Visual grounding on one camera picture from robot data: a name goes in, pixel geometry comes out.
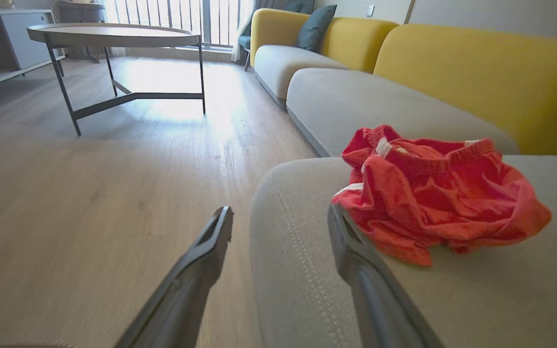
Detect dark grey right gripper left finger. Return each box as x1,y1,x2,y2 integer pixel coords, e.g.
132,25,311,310
114,206,234,348

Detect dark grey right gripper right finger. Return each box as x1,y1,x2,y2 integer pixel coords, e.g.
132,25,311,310
328,204,443,348

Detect red shorts with white stripes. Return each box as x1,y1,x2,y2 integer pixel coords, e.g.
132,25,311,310
332,125,552,266

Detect yellow and grey sofa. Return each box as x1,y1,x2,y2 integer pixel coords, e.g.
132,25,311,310
249,8,557,348

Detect round wooden coffee table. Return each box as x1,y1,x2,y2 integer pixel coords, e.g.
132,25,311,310
27,23,206,137

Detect window balcony railing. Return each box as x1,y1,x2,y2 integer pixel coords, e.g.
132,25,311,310
104,0,255,49

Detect teal throw cushion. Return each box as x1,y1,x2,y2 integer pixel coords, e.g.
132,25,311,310
297,5,337,53

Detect brown wicker chair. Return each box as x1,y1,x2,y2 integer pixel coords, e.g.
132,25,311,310
52,0,106,63

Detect grey and white low cabinet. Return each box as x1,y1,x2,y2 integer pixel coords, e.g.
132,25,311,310
0,8,65,95

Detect teal armchair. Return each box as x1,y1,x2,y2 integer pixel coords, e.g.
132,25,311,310
238,0,315,72

